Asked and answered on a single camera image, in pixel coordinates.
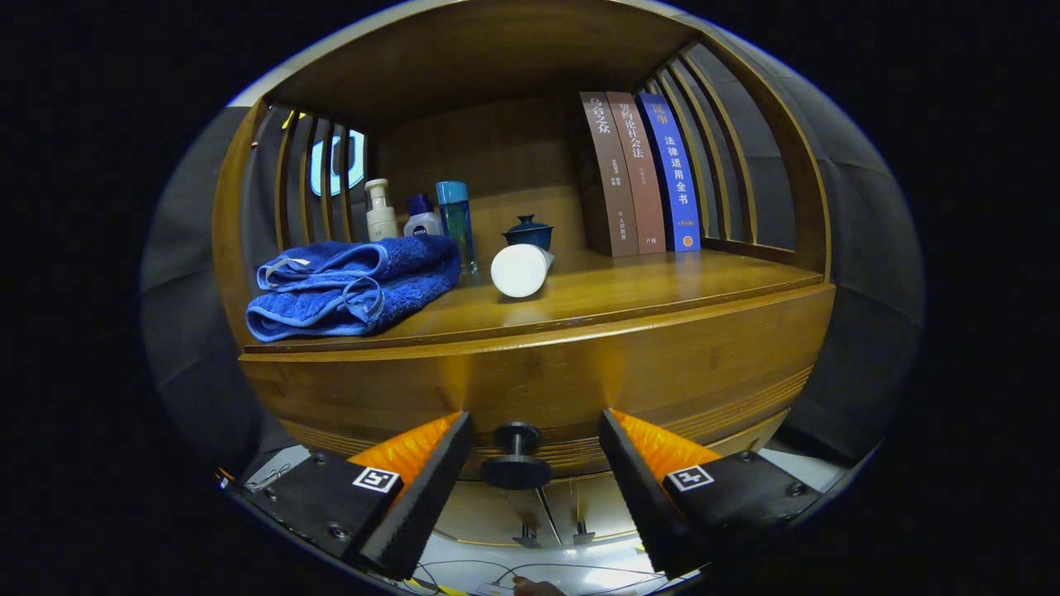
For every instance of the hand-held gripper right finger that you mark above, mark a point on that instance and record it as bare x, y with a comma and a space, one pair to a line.
642, 497

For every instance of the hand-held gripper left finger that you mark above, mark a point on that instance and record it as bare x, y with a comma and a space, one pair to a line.
426, 497

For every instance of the wooden drawer with black knob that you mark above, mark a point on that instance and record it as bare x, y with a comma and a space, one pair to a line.
538, 372

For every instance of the white cosmetic tube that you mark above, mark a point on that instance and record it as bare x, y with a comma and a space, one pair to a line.
520, 271

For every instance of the wooden cabinet door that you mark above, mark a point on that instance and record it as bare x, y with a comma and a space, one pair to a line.
592, 507
489, 513

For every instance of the wooden cabinet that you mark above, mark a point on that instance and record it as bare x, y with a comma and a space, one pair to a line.
497, 149

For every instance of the blue folded towel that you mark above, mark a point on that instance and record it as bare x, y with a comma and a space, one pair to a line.
331, 306

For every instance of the white lotion bottle blue cap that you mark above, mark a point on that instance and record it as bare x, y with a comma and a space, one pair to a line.
423, 223

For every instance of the teal clear bottle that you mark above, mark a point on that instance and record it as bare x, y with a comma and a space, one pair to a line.
455, 219

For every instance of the white pump bottle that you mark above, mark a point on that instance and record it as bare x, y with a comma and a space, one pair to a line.
381, 219

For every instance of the blue lidded teacup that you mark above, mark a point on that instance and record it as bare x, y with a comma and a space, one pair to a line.
530, 233

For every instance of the reddish brown book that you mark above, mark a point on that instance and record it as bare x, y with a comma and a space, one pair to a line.
639, 174

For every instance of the blue book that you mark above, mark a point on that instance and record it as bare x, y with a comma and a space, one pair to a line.
672, 174

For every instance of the dark brown book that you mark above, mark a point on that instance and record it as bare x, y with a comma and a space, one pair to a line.
609, 174

